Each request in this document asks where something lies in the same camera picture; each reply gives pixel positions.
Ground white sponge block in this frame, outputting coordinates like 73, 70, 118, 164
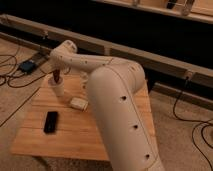
70, 97, 88, 111

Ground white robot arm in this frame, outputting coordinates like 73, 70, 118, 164
50, 40, 165, 171

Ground wooden slatted table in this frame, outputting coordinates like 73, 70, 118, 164
11, 75, 158, 164

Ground black floor cables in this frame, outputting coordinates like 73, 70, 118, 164
0, 43, 72, 89

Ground black cable at right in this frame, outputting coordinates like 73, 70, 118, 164
172, 75, 213, 164

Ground clear plastic water bottle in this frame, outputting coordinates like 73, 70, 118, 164
80, 72, 89, 89

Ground black phone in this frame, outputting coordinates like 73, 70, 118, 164
43, 111, 58, 134

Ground black power adapter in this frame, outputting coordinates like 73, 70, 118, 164
18, 60, 36, 74

